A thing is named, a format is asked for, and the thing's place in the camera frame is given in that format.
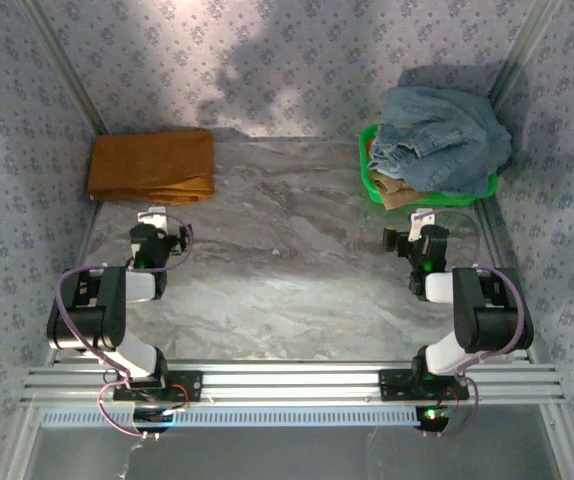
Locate blue denim jeans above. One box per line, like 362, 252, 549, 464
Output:
366, 85, 513, 196

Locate tan trousers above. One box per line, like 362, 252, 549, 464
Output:
370, 169, 436, 211

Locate folded brown trousers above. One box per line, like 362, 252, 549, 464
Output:
86, 128, 217, 206

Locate green plastic basket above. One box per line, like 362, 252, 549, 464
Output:
358, 123, 499, 207

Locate right black controller board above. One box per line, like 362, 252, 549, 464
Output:
415, 405, 451, 434

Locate black controller board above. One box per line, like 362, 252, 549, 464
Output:
415, 405, 451, 434
132, 407, 173, 434

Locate left black controller board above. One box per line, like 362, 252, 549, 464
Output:
132, 407, 173, 434

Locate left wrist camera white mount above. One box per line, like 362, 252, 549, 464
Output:
136, 206, 168, 234

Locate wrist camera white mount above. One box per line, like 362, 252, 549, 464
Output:
409, 208, 438, 240
136, 206, 168, 234

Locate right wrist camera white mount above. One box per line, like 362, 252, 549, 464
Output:
409, 208, 438, 240

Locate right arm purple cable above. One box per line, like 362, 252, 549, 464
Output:
416, 208, 526, 439

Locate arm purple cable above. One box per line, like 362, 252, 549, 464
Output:
55, 213, 194, 441
416, 208, 526, 439

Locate left red wire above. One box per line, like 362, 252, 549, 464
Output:
169, 383, 192, 407

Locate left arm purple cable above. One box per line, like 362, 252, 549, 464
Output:
55, 213, 194, 441

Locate long aluminium base rail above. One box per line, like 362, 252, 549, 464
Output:
21, 358, 566, 406

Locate aluminium corner post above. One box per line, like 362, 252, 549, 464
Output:
16, 0, 111, 136
486, 0, 563, 104

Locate white slotted cable duct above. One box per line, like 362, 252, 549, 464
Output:
41, 405, 421, 429

